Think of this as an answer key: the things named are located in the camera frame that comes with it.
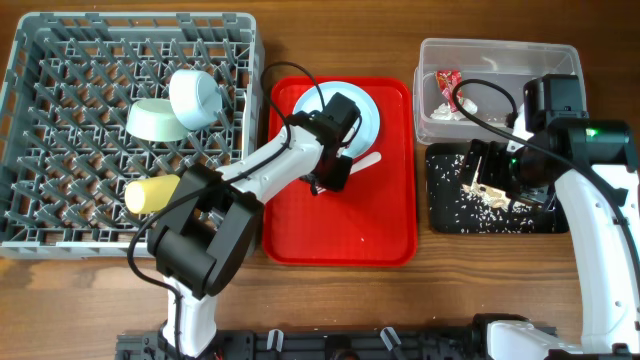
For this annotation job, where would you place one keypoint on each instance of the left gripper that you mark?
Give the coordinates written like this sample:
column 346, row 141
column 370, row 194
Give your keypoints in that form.
column 339, row 181

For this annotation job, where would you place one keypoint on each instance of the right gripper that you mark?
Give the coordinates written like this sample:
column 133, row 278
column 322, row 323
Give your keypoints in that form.
column 492, row 152

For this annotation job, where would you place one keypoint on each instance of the white plastic fork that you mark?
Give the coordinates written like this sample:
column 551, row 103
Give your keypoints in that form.
column 367, row 161

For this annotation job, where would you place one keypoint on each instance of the light blue plate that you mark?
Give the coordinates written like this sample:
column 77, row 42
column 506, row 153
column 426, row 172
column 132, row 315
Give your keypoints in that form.
column 367, row 115

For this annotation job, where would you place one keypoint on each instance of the rice and peanut shell waste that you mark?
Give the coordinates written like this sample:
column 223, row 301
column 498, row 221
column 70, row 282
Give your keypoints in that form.
column 490, row 200

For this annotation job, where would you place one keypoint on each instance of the white napkin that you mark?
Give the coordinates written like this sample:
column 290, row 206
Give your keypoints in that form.
column 447, row 112

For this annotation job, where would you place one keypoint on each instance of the red snack wrapper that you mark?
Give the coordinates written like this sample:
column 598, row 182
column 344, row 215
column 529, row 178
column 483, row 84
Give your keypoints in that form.
column 447, row 80

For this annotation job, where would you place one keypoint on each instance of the light blue bowl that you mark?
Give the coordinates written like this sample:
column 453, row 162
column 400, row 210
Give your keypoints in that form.
column 195, row 98

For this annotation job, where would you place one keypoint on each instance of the green bowl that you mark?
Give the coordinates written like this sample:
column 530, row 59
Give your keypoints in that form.
column 153, row 120

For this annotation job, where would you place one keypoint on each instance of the yellow cup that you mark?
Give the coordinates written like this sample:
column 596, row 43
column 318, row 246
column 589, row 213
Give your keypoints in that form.
column 150, row 195

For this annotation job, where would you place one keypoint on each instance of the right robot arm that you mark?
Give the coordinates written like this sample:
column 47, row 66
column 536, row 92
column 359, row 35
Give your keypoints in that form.
column 592, row 168

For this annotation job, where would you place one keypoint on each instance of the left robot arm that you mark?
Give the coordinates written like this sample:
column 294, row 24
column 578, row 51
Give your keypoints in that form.
column 201, row 237

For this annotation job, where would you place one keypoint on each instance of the grey dishwasher rack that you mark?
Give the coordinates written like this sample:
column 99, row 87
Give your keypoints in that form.
column 66, row 157

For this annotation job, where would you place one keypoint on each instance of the black tray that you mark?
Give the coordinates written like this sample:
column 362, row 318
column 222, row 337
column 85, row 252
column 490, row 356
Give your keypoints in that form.
column 450, row 220

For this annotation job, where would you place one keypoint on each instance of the red plastic tray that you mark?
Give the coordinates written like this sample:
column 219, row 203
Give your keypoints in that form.
column 373, row 221

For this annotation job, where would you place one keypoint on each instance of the clear plastic bin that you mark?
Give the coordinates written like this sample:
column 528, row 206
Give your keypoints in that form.
column 509, row 64

